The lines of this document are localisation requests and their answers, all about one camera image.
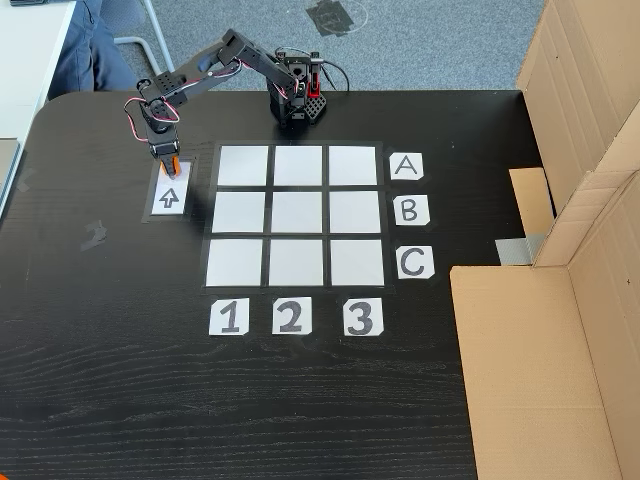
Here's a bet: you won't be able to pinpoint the clear tape scraps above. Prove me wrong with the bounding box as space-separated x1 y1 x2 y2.
78 218 110 253

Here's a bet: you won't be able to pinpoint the white metal chair frame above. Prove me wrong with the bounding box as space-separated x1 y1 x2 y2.
113 0 183 93

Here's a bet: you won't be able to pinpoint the paper label letter C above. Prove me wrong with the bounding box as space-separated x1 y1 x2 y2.
396 245 436 281

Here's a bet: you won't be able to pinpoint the brown cardboard box panel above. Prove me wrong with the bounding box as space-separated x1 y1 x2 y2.
449 169 640 480
508 0 640 269

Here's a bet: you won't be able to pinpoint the grey duct tape strip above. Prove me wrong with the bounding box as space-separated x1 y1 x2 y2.
494 233 547 268

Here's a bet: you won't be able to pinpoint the paper label number 2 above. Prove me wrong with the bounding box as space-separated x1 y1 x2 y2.
271 295 314 336

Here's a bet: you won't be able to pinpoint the paper label letter A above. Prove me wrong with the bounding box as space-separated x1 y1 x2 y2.
389 153 425 182

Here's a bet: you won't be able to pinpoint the white arrow paper sheet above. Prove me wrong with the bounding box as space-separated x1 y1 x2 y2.
149 158 193 217

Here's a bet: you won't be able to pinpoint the clear tape piece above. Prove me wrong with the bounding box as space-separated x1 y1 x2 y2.
16 168 40 195

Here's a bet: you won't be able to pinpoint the black floor tape patch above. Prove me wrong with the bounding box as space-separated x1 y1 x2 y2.
304 0 370 39

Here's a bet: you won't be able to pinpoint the black power cable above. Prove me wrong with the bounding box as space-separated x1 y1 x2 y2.
319 59 352 94

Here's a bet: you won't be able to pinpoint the paper label number 3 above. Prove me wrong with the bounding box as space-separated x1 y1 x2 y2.
342 297 386 338

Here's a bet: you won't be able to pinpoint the paper label number 1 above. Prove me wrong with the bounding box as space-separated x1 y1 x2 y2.
208 298 250 337

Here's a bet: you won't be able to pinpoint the paper label letter B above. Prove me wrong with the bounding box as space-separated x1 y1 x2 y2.
393 194 432 227

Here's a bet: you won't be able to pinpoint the white nine-square grid sheet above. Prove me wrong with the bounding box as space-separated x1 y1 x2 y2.
203 143 387 290

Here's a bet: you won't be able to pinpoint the red and black clamp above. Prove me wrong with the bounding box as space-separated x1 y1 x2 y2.
305 49 323 100

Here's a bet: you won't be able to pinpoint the person's leg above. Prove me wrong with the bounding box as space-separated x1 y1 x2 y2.
47 0 148 102

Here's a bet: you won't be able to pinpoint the white desk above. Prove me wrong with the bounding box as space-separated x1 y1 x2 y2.
0 0 79 144

